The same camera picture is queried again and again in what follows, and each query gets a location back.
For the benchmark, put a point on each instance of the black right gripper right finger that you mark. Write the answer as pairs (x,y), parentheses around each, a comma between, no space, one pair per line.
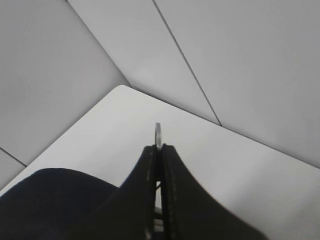
(190,212)

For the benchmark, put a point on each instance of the navy blue lunch bag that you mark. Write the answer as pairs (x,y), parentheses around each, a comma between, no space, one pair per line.
(52,202)

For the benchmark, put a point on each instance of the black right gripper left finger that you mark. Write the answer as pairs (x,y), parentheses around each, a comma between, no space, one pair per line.
(128,214)

